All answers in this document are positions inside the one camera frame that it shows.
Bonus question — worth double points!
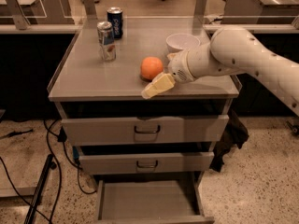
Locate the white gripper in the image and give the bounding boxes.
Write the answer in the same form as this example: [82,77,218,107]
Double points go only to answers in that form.
[141,50,196,99]

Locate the orange fruit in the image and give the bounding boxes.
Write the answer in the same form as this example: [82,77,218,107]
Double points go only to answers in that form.
[140,57,164,80]

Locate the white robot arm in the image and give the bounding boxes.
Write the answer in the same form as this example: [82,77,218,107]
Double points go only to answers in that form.
[141,25,299,115]

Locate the top grey drawer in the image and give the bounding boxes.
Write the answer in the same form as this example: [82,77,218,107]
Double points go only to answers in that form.
[62,115,229,146]

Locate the grey drawer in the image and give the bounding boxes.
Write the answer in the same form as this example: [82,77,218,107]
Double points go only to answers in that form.
[94,177,214,224]
[79,152,214,175]
[62,115,229,146]

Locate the grey drawer cabinet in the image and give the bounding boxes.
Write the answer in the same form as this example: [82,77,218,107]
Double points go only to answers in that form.
[47,16,243,185]

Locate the middle grey drawer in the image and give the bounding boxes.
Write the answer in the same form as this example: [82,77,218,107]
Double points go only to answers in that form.
[79,152,214,175]

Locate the bottom grey drawer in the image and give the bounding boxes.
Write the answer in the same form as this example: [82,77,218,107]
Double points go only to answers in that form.
[94,177,214,224]

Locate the white ceramic bowl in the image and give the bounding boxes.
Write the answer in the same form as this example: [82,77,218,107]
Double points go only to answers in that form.
[166,34,201,53]

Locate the silver soda can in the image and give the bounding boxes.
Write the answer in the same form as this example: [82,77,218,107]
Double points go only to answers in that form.
[97,21,116,62]

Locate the blue pepsi can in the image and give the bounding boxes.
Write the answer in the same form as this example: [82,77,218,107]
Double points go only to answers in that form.
[107,7,123,39]

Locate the dark cloth on floor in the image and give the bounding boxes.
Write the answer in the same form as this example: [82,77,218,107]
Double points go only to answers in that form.
[210,110,249,172]

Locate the black bar on floor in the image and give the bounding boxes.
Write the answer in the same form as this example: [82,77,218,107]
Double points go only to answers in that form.
[24,154,55,224]

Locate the right grey support post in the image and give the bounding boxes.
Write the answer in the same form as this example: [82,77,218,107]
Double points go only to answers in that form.
[193,0,207,21]

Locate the grey support post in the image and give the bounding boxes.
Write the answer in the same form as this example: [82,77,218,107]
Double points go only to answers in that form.
[193,0,207,21]
[5,0,30,30]
[83,0,97,20]

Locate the middle grey support post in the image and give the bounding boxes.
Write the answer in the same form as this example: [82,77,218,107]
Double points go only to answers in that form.
[83,0,97,20]

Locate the left grey support post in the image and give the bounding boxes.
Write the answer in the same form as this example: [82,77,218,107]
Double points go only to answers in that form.
[5,0,30,30]

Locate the black floor cable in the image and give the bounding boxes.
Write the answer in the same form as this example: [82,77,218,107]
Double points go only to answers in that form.
[0,119,97,224]

